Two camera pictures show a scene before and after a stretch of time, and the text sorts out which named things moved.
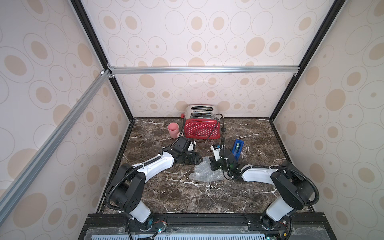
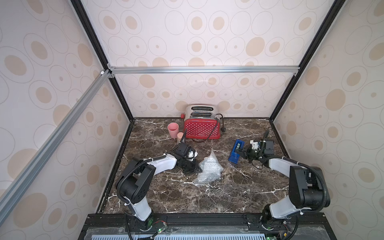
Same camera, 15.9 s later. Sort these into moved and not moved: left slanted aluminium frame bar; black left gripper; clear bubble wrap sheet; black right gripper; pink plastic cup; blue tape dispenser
Moved: black right gripper; black left gripper
Not moved: left slanted aluminium frame bar; blue tape dispenser; pink plastic cup; clear bubble wrap sheet
